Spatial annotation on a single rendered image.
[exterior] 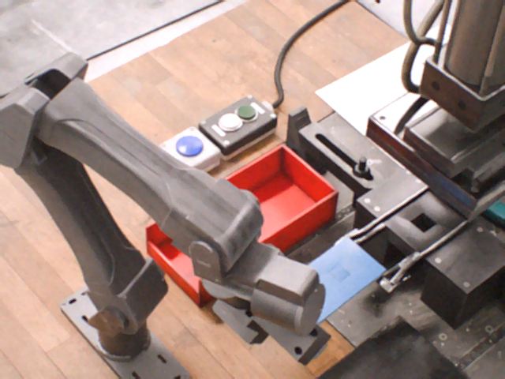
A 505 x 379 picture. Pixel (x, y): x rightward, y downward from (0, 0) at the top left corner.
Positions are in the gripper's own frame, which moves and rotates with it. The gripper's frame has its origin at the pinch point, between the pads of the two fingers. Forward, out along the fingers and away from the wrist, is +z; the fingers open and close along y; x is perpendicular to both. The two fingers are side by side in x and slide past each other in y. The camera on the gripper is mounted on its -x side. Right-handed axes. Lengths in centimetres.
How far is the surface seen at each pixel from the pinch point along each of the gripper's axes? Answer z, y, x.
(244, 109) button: 19.0, 16.8, 33.5
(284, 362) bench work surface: 8.7, -5.6, -1.7
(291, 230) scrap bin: 12.3, 7.7, 11.4
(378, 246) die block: 16.9, 13.9, 2.0
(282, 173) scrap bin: 20.3, 13.1, 22.1
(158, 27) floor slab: 139, 27, 144
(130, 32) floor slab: 134, 20, 147
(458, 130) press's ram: -3.0, 29.6, -3.0
